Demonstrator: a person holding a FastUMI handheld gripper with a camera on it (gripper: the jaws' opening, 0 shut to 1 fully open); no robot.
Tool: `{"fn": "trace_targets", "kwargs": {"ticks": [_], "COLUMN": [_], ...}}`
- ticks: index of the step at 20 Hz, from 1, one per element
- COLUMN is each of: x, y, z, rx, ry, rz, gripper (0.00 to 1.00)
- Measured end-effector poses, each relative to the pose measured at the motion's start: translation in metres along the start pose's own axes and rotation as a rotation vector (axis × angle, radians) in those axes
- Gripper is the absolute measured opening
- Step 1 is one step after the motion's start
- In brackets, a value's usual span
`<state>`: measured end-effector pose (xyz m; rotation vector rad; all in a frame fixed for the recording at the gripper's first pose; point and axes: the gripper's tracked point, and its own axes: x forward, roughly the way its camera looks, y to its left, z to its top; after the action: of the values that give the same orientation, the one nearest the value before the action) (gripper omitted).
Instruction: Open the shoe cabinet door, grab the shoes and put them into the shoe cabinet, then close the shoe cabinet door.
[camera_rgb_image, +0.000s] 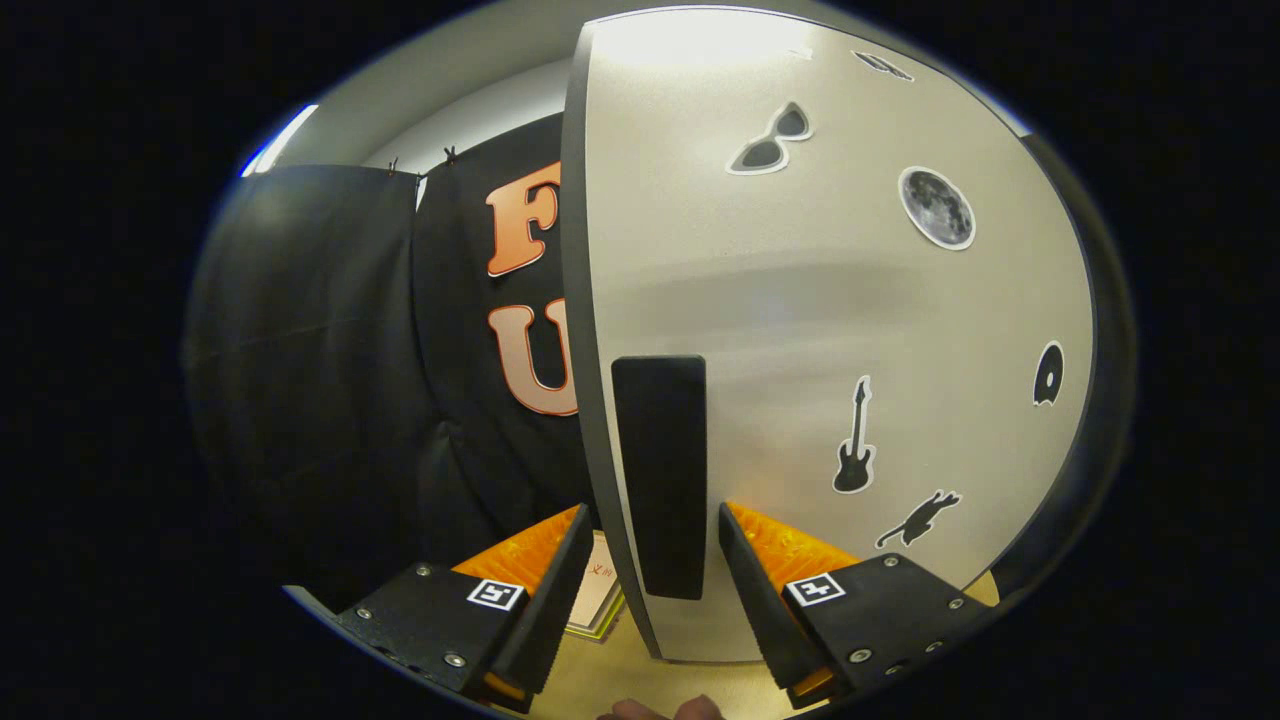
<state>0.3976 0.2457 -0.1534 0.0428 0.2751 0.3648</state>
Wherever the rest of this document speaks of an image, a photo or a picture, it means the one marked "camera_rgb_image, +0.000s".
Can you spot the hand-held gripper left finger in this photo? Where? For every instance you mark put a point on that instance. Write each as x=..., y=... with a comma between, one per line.
x=550, y=610

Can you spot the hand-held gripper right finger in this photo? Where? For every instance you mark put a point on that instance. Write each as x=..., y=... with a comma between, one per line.
x=765, y=610

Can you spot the beige shoe cabinet door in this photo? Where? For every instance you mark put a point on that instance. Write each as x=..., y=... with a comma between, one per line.
x=800, y=320

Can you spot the dark grey shoe cabinet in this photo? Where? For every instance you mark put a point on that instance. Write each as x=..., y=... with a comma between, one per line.
x=577, y=300

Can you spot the black backdrop cloth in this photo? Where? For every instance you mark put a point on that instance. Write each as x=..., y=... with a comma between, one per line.
x=320, y=380

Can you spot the row of black cloth clips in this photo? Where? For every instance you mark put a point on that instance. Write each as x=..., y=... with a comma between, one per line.
x=450, y=154

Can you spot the ceiling light strip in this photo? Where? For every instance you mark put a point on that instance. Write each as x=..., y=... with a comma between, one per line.
x=285, y=140

